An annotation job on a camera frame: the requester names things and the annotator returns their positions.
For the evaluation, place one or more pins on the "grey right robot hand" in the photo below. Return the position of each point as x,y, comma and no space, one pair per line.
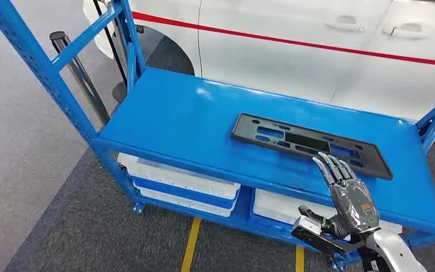
352,206

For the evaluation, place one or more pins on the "black plastic car part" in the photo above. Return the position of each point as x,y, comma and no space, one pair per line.
244,132

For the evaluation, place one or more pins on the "blue metal shelf rack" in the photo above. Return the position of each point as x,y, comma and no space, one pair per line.
187,112

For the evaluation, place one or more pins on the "white car red stripe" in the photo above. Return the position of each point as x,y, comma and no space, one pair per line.
277,64

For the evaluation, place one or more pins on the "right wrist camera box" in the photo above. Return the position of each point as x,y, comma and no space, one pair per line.
307,231

